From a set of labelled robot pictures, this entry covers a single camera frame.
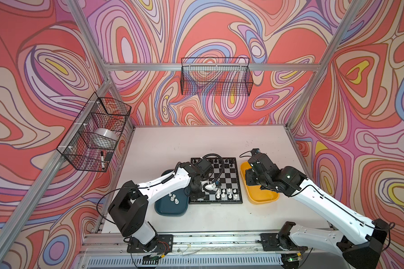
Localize yellow plastic tray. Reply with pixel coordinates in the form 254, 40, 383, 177
240, 161, 279, 205

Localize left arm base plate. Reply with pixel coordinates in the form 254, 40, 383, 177
127, 234, 173, 254

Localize black wire basket back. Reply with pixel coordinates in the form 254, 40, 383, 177
180, 57, 254, 96

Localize black marker pen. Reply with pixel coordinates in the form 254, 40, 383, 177
101, 151, 105, 170

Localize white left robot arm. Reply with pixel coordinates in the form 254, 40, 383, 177
108, 159, 214, 249

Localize black white chess board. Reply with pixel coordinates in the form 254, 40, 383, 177
189, 158, 243, 204

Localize silver tape roll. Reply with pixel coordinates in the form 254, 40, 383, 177
94, 128, 119, 141

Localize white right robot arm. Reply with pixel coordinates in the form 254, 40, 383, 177
245, 149, 394, 269

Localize black wire basket left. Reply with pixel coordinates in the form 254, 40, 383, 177
57, 93, 131, 172

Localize teal plastic tray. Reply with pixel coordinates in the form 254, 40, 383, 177
154, 187, 190, 217

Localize black wire basket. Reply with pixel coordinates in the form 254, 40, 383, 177
57, 93, 131, 172
180, 57, 254, 96

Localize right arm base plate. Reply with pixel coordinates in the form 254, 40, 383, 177
257, 233, 308, 252

